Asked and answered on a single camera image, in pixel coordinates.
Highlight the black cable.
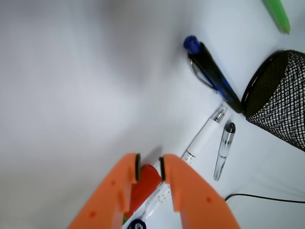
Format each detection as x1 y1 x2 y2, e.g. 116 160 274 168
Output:
224 193 305 204

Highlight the green mechanical pencil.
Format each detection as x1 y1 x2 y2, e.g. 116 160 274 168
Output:
263 0 291 34

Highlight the clear silver gel pen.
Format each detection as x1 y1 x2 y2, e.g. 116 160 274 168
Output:
213 122 236 181

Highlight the white dotted gel pen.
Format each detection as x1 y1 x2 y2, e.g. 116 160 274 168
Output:
135 104 227 221

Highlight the blue black retractable pen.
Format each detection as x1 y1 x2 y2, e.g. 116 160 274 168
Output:
183 35 243 114

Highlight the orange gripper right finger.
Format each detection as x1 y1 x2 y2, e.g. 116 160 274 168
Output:
159 154 240 229

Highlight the red cap marker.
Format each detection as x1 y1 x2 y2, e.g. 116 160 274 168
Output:
124 165 162 219

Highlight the black mesh pen holder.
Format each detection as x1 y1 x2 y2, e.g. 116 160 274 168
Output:
242 50 305 151

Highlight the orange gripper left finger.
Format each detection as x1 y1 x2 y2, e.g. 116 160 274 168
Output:
68 153 141 229

